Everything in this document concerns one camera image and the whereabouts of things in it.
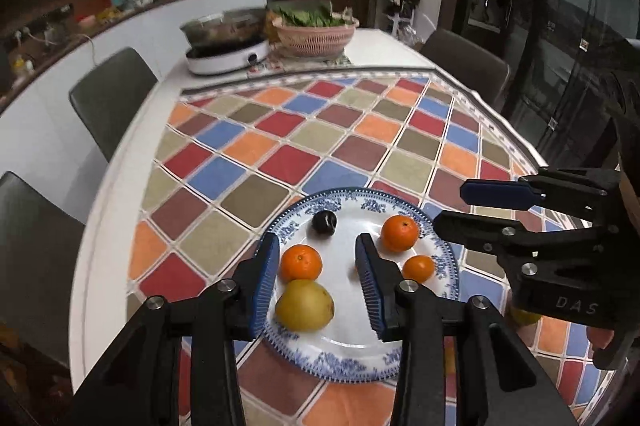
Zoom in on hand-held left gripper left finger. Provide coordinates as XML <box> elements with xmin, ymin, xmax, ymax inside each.
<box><xmin>72</xmin><ymin>233</ymin><xmax>281</xmax><ymax>426</ymax></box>

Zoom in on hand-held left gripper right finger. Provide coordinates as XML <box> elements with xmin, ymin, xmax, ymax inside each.
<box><xmin>355</xmin><ymin>233</ymin><xmax>571</xmax><ymax>426</ymax></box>

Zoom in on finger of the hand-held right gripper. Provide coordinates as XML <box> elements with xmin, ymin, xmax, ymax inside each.
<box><xmin>433</xmin><ymin>211</ymin><xmax>603</xmax><ymax>259</ymax></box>
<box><xmin>460</xmin><ymin>167</ymin><xmax>623</xmax><ymax>221</ymax></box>

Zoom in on large orange tangerine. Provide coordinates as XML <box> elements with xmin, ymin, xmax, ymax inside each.
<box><xmin>279</xmin><ymin>244</ymin><xmax>323</xmax><ymax>283</ymax></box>

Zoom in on blue rimmed white plate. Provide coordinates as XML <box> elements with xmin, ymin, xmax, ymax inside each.
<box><xmin>257</xmin><ymin>187</ymin><xmax>461</xmax><ymax>382</ymax></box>

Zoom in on yellow pear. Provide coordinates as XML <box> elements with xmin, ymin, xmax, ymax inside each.
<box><xmin>275</xmin><ymin>278</ymin><xmax>335</xmax><ymax>333</ymax></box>

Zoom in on small orange tangerine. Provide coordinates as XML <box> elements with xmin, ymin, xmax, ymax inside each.
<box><xmin>402</xmin><ymin>254</ymin><xmax>436</xmax><ymax>284</ymax></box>

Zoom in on dark purple plum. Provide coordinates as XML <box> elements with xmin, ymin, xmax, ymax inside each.
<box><xmin>312</xmin><ymin>211</ymin><xmax>338</xmax><ymax>236</ymax></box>

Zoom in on person's right hand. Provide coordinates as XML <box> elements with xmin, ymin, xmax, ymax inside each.
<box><xmin>586</xmin><ymin>327</ymin><xmax>614</xmax><ymax>353</ymax></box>

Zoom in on green pear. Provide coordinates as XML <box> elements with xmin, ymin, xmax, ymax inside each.
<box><xmin>510</xmin><ymin>306</ymin><xmax>543</xmax><ymax>328</ymax></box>

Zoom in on grey dining chair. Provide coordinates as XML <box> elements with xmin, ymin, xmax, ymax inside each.
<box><xmin>69</xmin><ymin>47</ymin><xmax>160</xmax><ymax>164</ymax></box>
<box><xmin>0</xmin><ymin>171</ymin><xmax>87</xmax><ymax>369</ymax></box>
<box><xmin>420</xmin><ymin>29</ymin><xmax>511</xmax><ymax>107</ymax></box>

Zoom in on colourful checkered tablecloth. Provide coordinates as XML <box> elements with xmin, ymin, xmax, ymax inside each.
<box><xmin>127</xmin><ymin>73</ymin><xmax>616</xmax><ymax>426</ymax></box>

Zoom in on dark glass sliding door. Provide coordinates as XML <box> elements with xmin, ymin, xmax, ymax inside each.
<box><xmin>452</xmin><ymin>0</ymin><xmax>640</xmax><ymax>157</ymax></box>

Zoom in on pink and black stroller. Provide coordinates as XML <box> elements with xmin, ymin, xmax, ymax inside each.
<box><xmin>375</xmin><ymin>0</ymin><xmax>421</xmax><ymax>37</ymax></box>

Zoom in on patterned placemat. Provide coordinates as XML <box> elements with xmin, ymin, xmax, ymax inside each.
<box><xmin>247</xmin><ymin>53</ymin><xmax>354</xmax><ymax>79</ymax></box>

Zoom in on white induction cooker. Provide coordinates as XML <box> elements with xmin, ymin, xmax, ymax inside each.
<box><xmin>185</xmin><ymin>36</ymin><xmax>272</xmax><ymax>76</ymax></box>

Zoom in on pink plastic basket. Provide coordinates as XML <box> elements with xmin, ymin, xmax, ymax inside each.
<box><xmin>272</xmin><ymin>16</ymin><xmax>360</xmax><ymax>58</ymax></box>

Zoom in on green leafy vegetables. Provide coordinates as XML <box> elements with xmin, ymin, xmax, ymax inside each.
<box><xmin>267</xmin><ymin>0</ymin><xmax>351</xmax><ymax>29</ymax></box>

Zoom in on white kitchen counter cabinet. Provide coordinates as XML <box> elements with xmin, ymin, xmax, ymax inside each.
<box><xmin>0</xmin><ymin>0</ymin><xmax>268</xmax><ymax>219</ymax></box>

